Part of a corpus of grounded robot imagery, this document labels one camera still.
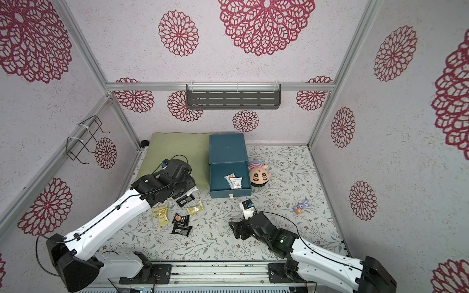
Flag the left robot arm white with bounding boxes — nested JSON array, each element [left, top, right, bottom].
[[46, 158, 196, 293]]

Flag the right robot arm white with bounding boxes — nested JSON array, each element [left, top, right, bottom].
[[228, 211, 397, 293]]

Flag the metal base rail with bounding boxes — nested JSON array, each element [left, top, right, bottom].
[[82, 261, 324, 293]]

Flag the black cable grommet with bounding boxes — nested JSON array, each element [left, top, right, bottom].
[[140, 140, 150, 148]]

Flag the yellow-green cookie packet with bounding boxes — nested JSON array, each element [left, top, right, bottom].
[[186, 201, 205, 217]]

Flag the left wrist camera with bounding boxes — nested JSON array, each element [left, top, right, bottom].
[[161, 159, 171, 168]]

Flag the black orange cookie packet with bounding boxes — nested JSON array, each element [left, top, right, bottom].
[[172, 213, 190, 226]]

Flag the yellow cookie packet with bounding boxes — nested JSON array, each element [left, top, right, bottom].
[[151, 205, 169, 228]]

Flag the black wire wall rack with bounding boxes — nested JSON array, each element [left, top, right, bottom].
[[65, 115, 110, 165]]

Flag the green cushion pillow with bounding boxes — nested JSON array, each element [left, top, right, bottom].
[[136, 133, 210, 190]]

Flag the round-faced plush doll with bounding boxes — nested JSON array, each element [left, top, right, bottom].
[[248, 160, 272, 188]]

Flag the grey wall shelf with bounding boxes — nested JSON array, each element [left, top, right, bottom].
[[185, 83, 282, 110]]

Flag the white cookie packet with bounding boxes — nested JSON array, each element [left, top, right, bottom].
[[224, 173, 235, 186], [231, 177, 243, 189]]

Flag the teal top drawer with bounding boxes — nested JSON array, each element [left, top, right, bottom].
[[210, 161, 252, 199]]

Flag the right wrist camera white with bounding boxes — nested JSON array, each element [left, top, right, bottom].
[[239, 199, 256, 220]]

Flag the teal drawer cabinet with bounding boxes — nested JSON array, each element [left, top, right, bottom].
[[209, 133, 248, 164]]

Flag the small purple toy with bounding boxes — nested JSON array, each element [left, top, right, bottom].
[[293, 200, 310, 215]]

